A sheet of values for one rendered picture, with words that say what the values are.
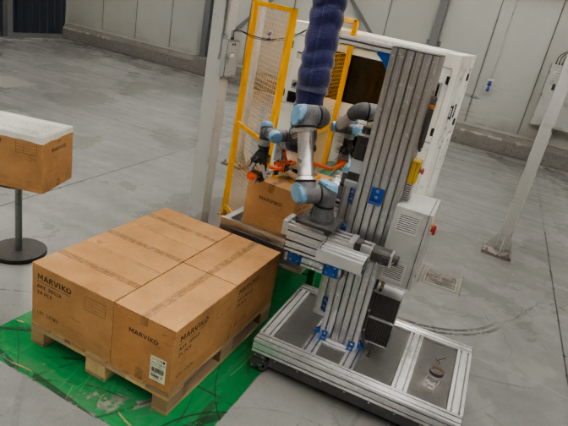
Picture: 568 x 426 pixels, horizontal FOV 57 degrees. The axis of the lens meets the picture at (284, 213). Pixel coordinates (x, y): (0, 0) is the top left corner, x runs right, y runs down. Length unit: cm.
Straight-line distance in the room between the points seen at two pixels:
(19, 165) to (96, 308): 135
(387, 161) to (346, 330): 110
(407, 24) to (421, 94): 938
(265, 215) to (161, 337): 135
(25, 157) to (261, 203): 162
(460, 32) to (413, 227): 934
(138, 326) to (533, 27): 1041
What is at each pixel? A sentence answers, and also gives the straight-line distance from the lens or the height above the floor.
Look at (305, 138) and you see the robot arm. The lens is 282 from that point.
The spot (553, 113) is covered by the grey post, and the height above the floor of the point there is 160.
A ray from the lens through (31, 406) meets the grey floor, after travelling 313.
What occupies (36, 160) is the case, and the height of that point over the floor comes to 86.
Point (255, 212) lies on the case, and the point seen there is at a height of 70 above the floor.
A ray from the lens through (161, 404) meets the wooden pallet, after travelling 301.
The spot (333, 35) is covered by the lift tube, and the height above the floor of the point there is 199.
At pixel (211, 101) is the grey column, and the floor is 125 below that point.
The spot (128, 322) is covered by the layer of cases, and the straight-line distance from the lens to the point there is 288.
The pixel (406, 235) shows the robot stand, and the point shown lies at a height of 108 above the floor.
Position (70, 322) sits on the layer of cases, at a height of 28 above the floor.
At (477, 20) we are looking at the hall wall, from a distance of 1202.
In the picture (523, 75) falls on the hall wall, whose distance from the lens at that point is 1200.
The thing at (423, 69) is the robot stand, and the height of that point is 195.
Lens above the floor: 214
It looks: 22 degrees down
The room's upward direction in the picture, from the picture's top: 11 degrees clockwise
